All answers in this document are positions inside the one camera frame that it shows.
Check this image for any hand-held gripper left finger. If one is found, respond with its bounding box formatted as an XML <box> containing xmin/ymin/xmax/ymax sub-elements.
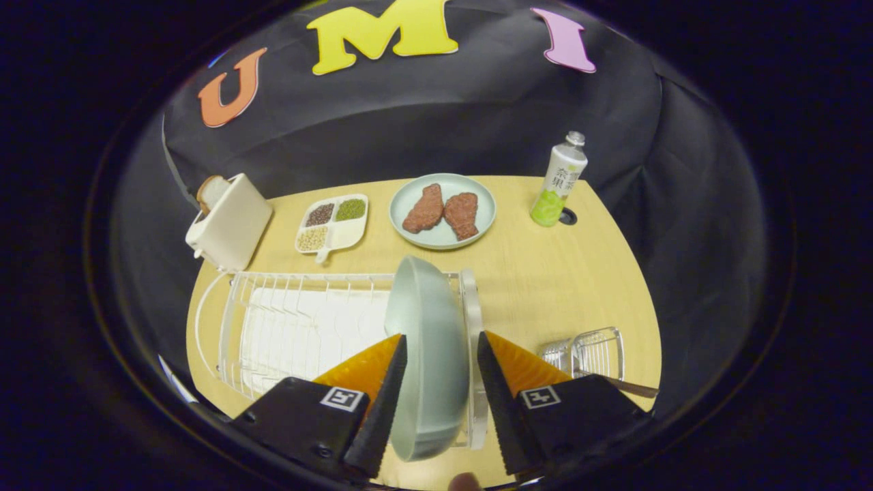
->
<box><xmin>228</xmin><ymin>333</ymin><xmax>409</xmax><ymax>481</ymax></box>

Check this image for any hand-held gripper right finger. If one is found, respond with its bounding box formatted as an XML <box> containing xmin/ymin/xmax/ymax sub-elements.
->
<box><xmin>476</xmin><ymin>331</ymin><xmax>659</xmax><ymax>478</ymax></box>

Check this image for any small metal wire basket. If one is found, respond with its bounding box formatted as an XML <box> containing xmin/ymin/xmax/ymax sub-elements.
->
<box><xmin>537</xmin><ymin>327</ymin><xmax>625</xmax><ymax>383</ymax></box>

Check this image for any white wire dish rack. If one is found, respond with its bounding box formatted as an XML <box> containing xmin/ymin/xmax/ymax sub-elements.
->
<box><xmin>194</xmin><ymin>269</ymin><xmax>490</xmax><ymax>451</ymax></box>

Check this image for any metal spoon with dark handle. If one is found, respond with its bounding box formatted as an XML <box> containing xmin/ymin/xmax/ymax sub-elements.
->
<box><xmin>573</xmin><ymin>370</ymin><xmax>660</xmax><ymax>399</ymax></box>

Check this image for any light green plate with meat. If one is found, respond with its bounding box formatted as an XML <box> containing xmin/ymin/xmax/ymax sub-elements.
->
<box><xmin>389</xmin><ymin>173</ymin><xmax>497</xmax><ymax>250</ymax></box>

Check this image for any white divided tray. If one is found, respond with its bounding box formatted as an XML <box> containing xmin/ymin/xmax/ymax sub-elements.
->
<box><xmin>295</xmin><ymin>194</ymin><xmax>370</xmax><ymax>265</ymax></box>

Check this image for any brown meat piece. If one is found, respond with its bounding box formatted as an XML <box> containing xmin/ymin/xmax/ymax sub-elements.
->
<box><xmin>402</xmin><ymin>183</ymin><xmax>445</xmax><ymax>234</ymax></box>
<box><xmin>443</xmin><ymin>192</ymin><xmax>480</xmax><ymax>241</ymax></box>

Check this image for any green tea bottle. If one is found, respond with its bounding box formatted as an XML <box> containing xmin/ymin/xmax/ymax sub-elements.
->
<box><xmin>530</xmin><ymin>131</ymin><xmax>589</xmax><ymax>228</ymax></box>

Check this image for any white toaster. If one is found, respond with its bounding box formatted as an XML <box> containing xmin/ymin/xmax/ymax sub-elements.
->
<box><xmin>185</xmin><ymin>173</ymin><xmax>273</xmax><ymax>272</ymax></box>

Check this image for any toast bread slice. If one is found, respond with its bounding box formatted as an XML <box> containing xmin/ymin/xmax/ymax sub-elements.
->
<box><xmin>196</xmin><ymin>175</ymin><xmax>231</xmax><ymax>215</ymax></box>

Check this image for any black backdrop cloth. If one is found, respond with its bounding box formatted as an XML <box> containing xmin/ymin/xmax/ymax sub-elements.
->
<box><xmin>109</xmin><ymin>0</ymin><xmax>768</xmax><ymax>423</ymax></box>

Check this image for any white toaster cable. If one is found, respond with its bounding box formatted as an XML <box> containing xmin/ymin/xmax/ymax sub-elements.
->
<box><xmin>194</xmin><ymin>271</ymin><xmax>236</xmax><ymax>362</ymax></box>

